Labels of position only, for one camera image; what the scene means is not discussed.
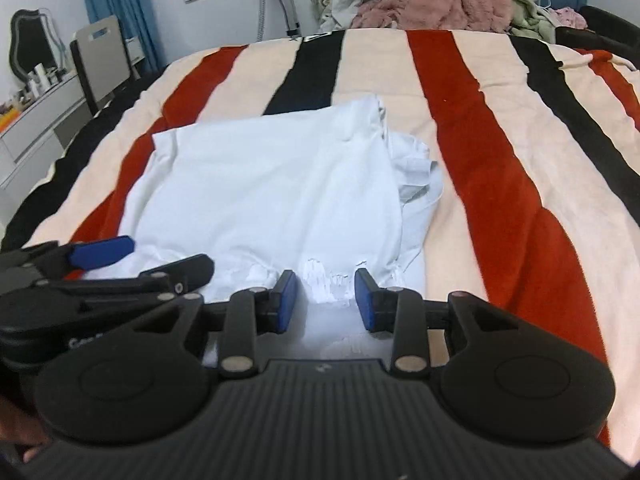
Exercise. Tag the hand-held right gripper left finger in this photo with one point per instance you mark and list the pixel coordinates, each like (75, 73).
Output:
(287, 301)

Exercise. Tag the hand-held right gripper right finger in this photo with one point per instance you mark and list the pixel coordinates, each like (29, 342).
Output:
(363, 301)

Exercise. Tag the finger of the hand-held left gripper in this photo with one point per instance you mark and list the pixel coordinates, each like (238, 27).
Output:
(102, 252)
(185, 272)

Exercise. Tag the white t-shirt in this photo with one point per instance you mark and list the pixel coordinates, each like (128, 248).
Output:
(270, 195)

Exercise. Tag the person's left hand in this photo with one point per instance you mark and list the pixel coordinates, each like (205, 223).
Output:
(20, 425)

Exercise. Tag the white dresser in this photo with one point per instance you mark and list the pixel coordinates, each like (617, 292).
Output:
(35, 140)

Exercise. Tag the row of cosmetic bottles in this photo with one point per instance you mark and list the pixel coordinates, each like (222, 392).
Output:
(35, 85)

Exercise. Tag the red black cream striped blanket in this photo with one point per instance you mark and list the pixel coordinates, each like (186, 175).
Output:
(500, 170)

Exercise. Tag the wavy framed mirror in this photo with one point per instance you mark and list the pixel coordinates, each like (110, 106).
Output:
(35, 45)

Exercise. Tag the narrow blue curtain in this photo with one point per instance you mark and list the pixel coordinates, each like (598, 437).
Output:
(135, 10)

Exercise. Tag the garment steamer on stand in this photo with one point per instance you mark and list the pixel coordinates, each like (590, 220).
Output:
(287, 0)

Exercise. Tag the pale green blanket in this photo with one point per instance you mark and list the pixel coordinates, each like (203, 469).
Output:
(530, 10)

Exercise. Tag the small pink garment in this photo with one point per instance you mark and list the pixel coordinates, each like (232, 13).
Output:
(567, 17)

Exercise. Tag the black armchair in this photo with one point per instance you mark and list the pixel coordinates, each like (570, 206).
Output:
(600, 35)

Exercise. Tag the grey chair with black frame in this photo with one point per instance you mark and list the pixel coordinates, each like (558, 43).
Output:
(100, 65)

